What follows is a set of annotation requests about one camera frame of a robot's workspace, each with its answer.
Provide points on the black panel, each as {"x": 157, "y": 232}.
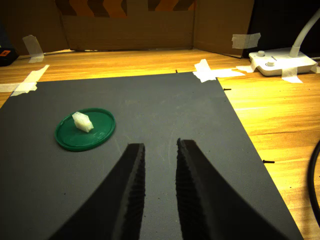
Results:
{"x": 275, "y": 20}

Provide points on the small white plastic terminal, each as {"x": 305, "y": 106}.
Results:
{"x": 82, "y": 122}

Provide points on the black device with orange label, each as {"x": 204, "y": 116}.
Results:
{"x": 7, "y": 56}

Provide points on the white desk lamp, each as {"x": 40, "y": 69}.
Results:
{"x": 275, "y": 61}

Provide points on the white tape strip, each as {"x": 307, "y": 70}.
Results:
{"x": 245, "y": 41}
{"x": 7, "y": 87}
{"x": 33, "y": 48}
{"x": 315, "y": 68}
{"x": 37, "y": 73}
{"x": 203, "y": 66}
{"x": 232, "y": 73}
{"x": 243, "y": 68}
{"x": 291, "y": 75}

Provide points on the orange chevron patterned board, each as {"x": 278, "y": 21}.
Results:
{"x": 162, "y": 6}

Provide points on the brown cardboard screen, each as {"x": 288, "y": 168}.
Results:
{"x": 125, "y": 32}

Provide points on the round green lid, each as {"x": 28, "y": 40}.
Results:
{"x": 75, "y": 140}

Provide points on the dark grey mat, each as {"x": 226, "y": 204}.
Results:
{"x": 155, "y": 112}

